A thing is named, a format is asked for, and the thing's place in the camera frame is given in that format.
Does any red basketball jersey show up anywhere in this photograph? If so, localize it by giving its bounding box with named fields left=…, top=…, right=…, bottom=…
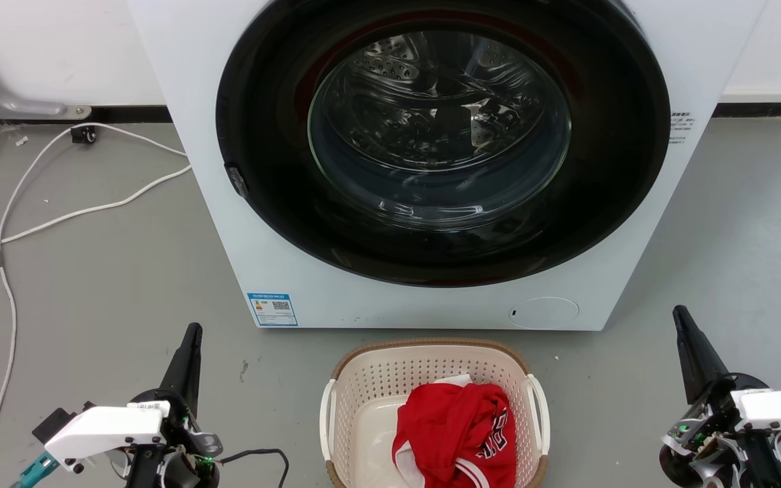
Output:
left=392, top=374, right=517, bottom=488

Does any teal cable connector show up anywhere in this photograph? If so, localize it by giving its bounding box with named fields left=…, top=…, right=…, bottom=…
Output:
left=13, top=451, right=61, bottom=488

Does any white power cable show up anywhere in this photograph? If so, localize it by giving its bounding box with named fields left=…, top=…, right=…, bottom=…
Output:
left=0, top=123, right=189, bottom=488
left=0, top=165, right=193, bottom=260

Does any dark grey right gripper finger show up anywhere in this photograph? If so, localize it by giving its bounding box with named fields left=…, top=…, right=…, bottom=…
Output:
left=681, top=306, right=731, bottom=390
left=673, top=305, right=711, bottom=405

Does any beige plastic laundry basket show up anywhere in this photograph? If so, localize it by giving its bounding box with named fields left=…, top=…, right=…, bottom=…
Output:
left=319, top=338, right=551, bottom=488

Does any blue energy label sticker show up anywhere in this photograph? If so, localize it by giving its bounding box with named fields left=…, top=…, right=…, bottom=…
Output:
left=247, top=292, right=299, bottom=328

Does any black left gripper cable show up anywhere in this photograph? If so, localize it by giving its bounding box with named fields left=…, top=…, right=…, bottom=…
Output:
left=218, top=448, right=290, bottom=488

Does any round white filter cover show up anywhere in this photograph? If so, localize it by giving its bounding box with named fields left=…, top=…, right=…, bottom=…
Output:
left=507, top=296, right=580, bottom=331

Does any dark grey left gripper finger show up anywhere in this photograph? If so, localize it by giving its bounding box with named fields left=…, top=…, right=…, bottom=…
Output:
left=159, top=323, right=195, bottom=407
left=179, top=323, right=203, bottom=419

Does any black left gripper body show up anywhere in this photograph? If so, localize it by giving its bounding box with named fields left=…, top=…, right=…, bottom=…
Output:
left=127, top=388, right=223, bottom=488

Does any small printed text sticker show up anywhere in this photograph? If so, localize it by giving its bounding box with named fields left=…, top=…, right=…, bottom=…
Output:
left=668, top=112, right=695, bottom=144

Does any black door latch handle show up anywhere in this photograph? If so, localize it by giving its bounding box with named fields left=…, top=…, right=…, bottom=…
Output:
left=226, top=163, right=250, bottom=199

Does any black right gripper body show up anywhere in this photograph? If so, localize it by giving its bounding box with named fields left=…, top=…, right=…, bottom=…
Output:
left=659, top=373, right=771, bottom=488

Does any round black washer door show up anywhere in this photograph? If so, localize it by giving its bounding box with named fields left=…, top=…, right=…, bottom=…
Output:
left=216, top=0, right=671, bottom=288

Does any white front-load washing machine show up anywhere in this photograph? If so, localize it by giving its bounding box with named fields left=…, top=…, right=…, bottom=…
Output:
left=126, top=0, right=769, bottom=332

